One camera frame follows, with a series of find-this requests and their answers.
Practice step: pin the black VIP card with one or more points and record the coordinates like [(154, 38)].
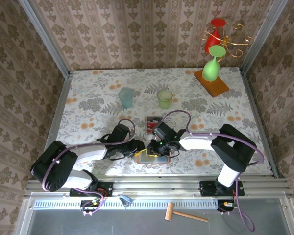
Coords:
[(154, 120)]

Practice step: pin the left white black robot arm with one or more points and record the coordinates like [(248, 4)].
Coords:
[(54, 166)]

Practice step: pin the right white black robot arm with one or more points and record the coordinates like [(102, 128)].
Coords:
[(235, 149)]

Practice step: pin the clear plastic card tray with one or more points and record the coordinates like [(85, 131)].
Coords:
[(146, 127)]

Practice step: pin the small blue tape piece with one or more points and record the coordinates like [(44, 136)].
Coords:
[(127, 198)]

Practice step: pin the green glass tumbler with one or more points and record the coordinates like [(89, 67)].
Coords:
[(165, 99)]

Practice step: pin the teal glass tumbler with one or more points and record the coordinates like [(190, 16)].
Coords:
[(126, 98)]

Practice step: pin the wooden mallet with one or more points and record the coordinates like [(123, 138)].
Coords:
[(170, 211)]

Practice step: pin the floral print tablecloth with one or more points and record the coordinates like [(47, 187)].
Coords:
[(100, 85)]

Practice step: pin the wooden base gold glass rack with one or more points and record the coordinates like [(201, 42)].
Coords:
[(215, 85)]

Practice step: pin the green wine glass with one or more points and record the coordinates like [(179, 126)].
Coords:
[(210, 69)]

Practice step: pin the red wine glass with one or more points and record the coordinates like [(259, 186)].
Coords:
[(212, 40)]

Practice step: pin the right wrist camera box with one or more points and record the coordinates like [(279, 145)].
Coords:
[(164, 131)]

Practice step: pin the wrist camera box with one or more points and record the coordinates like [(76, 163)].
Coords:
[(164, 131), (121, 132)]

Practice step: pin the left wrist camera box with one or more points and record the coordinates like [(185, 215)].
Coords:
[(121, 132)]

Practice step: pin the aluminium profile frame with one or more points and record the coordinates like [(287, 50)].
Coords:
[(161, 183)]

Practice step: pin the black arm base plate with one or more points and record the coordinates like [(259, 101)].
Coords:
[(107, 187), (207, 189)]

